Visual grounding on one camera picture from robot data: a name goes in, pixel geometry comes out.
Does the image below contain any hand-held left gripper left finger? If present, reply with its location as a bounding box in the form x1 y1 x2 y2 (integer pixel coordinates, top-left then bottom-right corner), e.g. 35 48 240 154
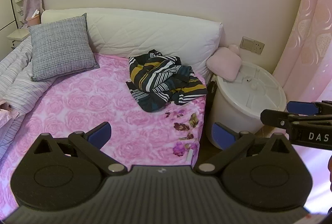
33 122 128 176

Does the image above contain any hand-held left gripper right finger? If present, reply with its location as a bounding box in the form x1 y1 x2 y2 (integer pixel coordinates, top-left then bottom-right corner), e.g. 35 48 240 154
194 122 292 176

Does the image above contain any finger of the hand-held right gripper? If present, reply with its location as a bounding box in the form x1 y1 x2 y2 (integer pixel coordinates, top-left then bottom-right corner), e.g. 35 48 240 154
260 109 301 133
287 101 332 117

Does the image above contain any striped knit sweater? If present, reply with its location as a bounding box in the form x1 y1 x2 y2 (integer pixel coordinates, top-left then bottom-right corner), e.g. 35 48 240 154
126 49 208 113

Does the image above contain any white lidded bucket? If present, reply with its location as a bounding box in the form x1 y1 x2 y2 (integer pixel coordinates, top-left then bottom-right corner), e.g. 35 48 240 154
207 61 287 150

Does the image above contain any pink floral bedsheet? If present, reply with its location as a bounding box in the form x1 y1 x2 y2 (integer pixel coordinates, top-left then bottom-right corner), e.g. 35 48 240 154
0 53 208 214

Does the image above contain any small pink pillow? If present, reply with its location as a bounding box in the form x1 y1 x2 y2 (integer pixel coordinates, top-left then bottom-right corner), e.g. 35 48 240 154
206 44 242 82

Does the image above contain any pink curtain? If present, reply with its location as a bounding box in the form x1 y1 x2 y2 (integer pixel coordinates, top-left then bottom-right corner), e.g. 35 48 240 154
271 0 332 121

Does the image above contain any grey woven pillow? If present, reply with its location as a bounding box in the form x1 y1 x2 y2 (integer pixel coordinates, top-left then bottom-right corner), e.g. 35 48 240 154
28 13 100 82

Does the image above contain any striped lilac quilt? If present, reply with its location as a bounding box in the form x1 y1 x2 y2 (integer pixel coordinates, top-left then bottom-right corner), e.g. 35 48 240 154
0 37 59 159

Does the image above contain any white quilted headboard cushion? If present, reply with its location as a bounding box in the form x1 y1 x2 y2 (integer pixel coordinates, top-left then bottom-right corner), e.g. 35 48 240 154
41 7 224 81

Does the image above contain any white nightstand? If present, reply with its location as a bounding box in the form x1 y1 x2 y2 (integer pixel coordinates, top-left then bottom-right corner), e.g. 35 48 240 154
6 28 32 49

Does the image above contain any pink tissue box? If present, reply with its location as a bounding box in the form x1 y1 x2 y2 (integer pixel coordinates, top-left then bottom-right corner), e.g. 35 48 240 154
27 10 42 26

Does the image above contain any beige wall socket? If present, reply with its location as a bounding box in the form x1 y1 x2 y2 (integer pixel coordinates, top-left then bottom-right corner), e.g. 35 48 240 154
251 41 265 55

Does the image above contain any beige wall switch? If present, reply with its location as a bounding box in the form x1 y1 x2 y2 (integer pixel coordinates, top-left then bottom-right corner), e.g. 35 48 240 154
240 36 254 51

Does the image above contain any white wall rack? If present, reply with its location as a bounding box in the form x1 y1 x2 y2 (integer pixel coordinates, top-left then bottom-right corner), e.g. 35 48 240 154
13 0 26 16

